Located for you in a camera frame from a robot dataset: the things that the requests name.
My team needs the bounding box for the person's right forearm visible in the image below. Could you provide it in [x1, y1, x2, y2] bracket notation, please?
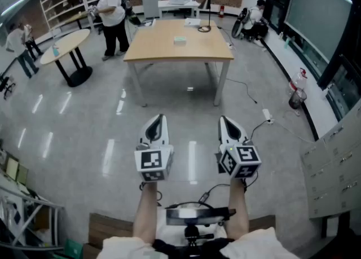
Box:
[224, 177, 250, 239]

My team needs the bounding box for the white power strip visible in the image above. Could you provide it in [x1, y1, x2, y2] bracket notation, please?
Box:
[262, 108, 275, 124]

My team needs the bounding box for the large clear plastic bottle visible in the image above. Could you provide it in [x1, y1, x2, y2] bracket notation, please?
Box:
[289, 67, 309, 93]

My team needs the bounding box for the black desk lamp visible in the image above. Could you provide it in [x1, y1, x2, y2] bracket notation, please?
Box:
[197, 0, 217, 33]

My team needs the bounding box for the person's left forearm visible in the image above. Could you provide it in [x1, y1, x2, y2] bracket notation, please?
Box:
[131, 181, 159, 247]

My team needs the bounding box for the green box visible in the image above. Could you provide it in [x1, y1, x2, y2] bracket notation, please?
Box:
[64, 238, 85, 259]

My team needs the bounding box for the black office chair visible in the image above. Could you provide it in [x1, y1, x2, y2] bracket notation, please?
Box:
[0, 72, 16, 101]

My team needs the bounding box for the grey window blind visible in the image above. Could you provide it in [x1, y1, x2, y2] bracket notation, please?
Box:
[283, 0, 354, 64]

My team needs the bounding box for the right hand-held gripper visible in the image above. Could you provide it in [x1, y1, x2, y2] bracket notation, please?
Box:
[217, 115, 262, 179]

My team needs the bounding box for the black chest camera mount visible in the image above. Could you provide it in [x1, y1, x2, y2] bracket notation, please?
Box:
[164, 201, 237, 254]

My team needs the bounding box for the round table with black base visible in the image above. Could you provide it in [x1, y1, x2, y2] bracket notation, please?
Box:
[39, 28, 94, 88]

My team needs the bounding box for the person's white shirt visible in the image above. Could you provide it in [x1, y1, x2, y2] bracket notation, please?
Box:
[95, 226, 300, 259]

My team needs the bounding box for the white shelving unit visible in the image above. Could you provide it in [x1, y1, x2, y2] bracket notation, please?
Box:
[39, 0, 120, 39]

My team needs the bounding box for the small white table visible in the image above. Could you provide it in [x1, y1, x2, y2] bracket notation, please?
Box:
[157, 0, 201, 19]

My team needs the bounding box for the grey filing cabinet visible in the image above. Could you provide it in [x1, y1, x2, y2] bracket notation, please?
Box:
[300, 105, 361, 220]

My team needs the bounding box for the grey metal rack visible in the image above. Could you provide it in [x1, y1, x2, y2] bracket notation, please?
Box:
[0, 184, 66, 253]

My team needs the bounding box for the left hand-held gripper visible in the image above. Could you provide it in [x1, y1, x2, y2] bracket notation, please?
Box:
[134, 113, 174, 182]

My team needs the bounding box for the wooden table with white legs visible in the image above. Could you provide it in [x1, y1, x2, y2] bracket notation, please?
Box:
[123, 19, 235, 108]

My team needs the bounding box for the black floor cable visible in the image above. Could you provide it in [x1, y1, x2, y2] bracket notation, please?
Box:
[224, 76, 258, 104]

